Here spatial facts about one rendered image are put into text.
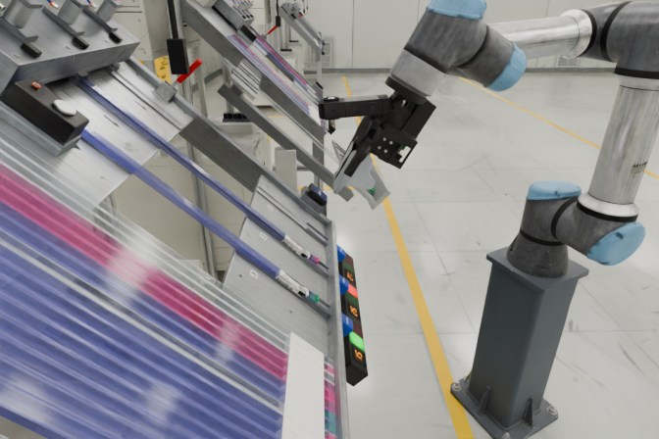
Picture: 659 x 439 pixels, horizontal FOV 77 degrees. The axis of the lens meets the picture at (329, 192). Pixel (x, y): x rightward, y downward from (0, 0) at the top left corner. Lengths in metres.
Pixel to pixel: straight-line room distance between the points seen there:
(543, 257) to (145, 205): 1.53
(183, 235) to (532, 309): 1.41
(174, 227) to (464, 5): 1.59
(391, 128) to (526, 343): 0.82
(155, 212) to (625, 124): 1.67
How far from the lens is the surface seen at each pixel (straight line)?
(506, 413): 1.49
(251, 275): 0.62
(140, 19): 1.73
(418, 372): 1.62
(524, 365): 1.35
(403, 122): 0.67
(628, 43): 0.99
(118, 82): 0.83
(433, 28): 0.64
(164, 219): 1.95
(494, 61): 0.69
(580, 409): 1.71
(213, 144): 0.91
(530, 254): 1.19
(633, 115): 1.00
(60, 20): 0.74
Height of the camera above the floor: 1.18
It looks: 24 degrees down
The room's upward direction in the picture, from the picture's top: straight up
